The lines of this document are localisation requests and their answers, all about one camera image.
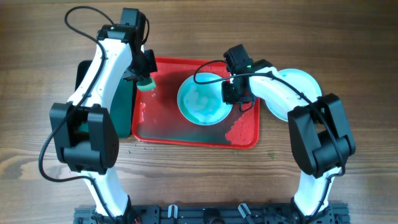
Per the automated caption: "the white plate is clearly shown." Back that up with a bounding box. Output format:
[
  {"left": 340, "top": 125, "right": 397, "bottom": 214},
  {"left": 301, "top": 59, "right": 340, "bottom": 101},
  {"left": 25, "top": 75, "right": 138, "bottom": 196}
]
[
  {"left": 177, "top": 75, "right": 233, "bottom": 126},
  {"left": 265, "top": 68, "right": 322, "bottom": 121}
]

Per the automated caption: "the dark green tray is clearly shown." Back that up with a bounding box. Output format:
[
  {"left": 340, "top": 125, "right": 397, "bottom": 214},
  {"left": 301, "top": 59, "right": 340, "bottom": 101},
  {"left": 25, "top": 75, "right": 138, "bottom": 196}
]
[{"left": 75, "top": 60, "right": 136, "bottom": 138}]

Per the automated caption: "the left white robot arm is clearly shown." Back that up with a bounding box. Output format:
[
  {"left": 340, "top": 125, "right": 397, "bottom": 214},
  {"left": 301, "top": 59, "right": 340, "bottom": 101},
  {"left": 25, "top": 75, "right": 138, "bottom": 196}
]
[{"left": 39, "top": 8, "right": 157, "bottom": 223}]

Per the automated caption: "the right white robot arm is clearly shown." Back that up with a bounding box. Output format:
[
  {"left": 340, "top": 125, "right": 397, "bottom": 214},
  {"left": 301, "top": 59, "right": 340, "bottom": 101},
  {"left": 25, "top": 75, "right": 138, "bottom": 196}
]
[{"left": 222, "top": 44, "right": 356, "bottom": 223}]

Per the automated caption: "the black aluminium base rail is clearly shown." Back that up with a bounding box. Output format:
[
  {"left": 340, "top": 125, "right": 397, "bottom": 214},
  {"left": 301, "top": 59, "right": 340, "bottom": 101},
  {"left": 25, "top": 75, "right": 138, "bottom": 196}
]
[{"left": 73, "top": 203, "right": 351, "bottom": 224}]

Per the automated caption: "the green yellow sponge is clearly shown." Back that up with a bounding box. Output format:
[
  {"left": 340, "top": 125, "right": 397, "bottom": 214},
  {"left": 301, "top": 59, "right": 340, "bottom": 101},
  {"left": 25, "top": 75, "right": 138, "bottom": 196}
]
[{"left": 136, "top": 77, "right": 156, "bottom": 91}]

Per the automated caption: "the red plastic tray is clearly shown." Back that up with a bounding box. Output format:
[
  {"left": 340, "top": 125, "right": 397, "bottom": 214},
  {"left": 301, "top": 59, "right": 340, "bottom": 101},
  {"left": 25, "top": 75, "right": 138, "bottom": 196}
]
[{"left": 131, "top": 57, "right": 261, "bottom": 149}]

